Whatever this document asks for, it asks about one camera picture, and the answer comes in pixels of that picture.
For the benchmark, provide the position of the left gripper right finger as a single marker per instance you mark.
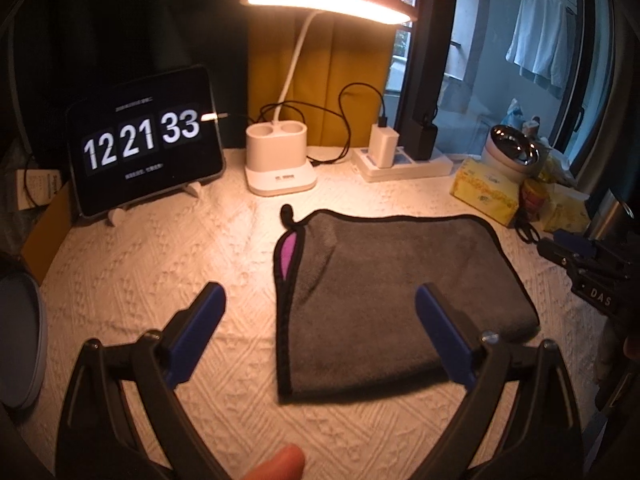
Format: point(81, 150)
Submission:
point(453, 335)

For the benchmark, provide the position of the hanging white shirt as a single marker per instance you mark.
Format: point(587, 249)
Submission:
point(539, 44)

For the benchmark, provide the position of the yellow red can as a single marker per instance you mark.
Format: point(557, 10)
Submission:
point(533, 195)

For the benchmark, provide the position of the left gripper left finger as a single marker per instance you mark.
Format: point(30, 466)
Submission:
point(188, 333)

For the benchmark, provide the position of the tablet clock display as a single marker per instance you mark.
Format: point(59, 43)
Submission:
point(156, 135)

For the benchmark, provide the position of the mustard yellow curtain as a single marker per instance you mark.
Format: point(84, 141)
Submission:
point(340, 73)

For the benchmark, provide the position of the pink and grey towel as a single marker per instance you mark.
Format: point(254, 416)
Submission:
point(345, 286)

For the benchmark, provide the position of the cardboard box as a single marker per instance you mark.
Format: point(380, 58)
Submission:
point(49, 232)

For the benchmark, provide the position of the white USB charger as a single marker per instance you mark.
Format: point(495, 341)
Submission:
point(382, 146)

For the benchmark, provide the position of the stainless steel tumbler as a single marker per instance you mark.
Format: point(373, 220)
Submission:
point(612, 215)

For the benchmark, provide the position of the yellow soft tissue pack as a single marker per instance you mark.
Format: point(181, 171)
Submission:
point(564, 209)

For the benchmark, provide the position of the black handled scissors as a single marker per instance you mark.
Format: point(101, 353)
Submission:
point(525, 230)

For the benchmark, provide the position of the white power strip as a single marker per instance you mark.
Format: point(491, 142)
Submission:
point(403, 168)

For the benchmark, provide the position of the operator thumb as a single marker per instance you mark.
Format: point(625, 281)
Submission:
point(288, 464)

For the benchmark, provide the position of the white textured table cloth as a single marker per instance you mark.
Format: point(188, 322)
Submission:
point(115, 283)

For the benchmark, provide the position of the black power adapter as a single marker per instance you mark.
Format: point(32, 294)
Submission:
point(419, 139)

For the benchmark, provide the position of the yellow tissue box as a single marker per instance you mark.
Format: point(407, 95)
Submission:
point(486, 190)

